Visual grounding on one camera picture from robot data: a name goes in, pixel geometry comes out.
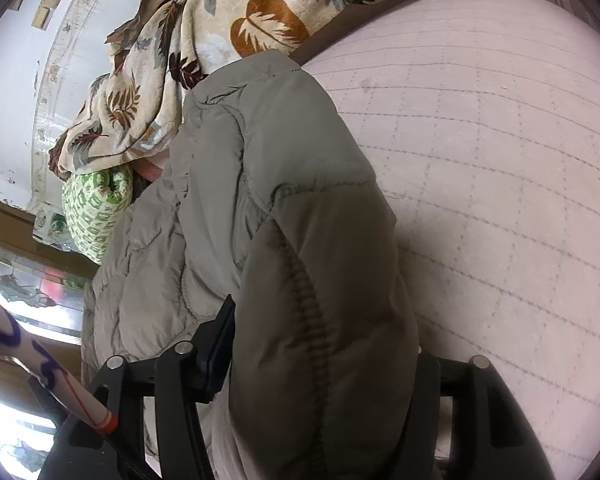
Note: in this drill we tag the white tube with blue marks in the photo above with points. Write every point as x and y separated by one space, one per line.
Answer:
35 355

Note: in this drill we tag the leaf print blanket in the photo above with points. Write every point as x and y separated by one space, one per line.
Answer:
205 35

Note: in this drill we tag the green patterned pillow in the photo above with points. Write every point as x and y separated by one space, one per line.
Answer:
90 210

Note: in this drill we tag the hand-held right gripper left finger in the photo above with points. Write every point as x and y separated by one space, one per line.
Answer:
224 330

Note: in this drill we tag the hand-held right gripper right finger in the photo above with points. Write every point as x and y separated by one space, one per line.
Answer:
427 375

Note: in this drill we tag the pink bed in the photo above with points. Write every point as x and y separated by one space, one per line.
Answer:
480 160

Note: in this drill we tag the wooden framed window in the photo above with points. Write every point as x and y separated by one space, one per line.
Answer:
10 220

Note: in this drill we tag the grey puffer jacket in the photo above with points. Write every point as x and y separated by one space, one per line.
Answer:
290 210

